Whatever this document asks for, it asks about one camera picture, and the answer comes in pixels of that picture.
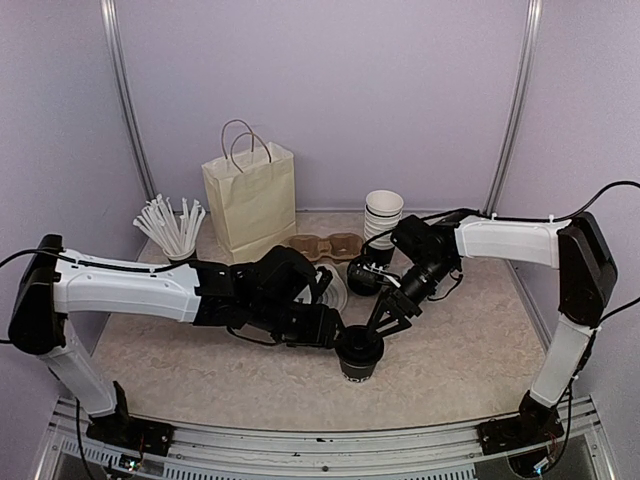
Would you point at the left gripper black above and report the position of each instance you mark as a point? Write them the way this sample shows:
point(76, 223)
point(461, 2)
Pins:
point(321, 332)

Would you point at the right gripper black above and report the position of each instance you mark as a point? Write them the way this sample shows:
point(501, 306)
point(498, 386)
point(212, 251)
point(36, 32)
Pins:
point(396, 301)

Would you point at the black plastic cup lid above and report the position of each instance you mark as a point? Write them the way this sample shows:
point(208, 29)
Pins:
point(364, 350)

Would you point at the black paper coffee cup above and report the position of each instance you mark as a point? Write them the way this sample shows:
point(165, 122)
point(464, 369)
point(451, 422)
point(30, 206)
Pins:
point(357, 372)

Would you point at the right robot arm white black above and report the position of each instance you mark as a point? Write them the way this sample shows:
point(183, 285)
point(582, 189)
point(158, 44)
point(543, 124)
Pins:
point(477, 355)

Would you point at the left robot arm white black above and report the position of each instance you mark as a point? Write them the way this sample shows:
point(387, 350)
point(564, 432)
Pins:
point(278, 294)

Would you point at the stack of black lids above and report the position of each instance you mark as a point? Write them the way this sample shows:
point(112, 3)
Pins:
point(369, 260)

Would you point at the grey spiral pattern plate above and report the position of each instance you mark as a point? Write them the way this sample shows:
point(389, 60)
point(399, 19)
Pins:
point(336, 294)

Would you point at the brown cardboard cup carrier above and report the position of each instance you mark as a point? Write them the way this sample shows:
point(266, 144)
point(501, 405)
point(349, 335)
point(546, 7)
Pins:
point(337, 247)

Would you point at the stack of paper cups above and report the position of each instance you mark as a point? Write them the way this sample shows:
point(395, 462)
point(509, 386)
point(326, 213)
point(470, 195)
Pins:
point(383, 211)

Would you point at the cup of white straws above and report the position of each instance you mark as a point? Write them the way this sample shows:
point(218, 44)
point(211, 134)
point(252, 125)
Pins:
point(174, 232)

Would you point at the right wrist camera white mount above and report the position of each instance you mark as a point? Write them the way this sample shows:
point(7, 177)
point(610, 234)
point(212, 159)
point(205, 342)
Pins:
point(375, 272)

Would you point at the aluminium front rail frame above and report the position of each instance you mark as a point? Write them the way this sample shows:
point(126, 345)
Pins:
point(458, 450)

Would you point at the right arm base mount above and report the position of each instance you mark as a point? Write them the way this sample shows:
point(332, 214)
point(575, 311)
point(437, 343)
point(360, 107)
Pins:
point(511, 433)

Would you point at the cream paper bag with handles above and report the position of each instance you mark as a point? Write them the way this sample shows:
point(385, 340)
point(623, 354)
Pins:
point(251, 194)

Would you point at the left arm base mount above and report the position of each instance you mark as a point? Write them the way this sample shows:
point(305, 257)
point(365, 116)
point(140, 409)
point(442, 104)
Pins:
point(132, 433)

